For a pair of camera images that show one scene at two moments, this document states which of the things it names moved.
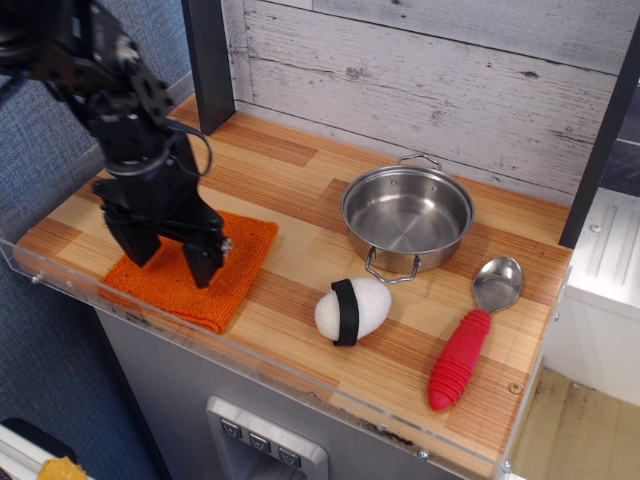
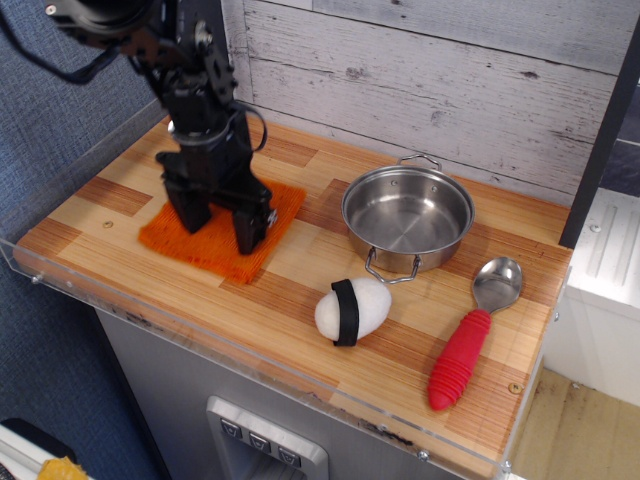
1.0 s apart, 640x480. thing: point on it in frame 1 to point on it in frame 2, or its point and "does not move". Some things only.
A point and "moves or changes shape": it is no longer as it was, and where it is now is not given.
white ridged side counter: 595,337 does not move
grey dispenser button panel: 252,447 does not move
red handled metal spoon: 496,281 does not move
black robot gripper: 168,204 to 221,163
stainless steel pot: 409,214 does not move
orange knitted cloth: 166,283 moves or changes shape
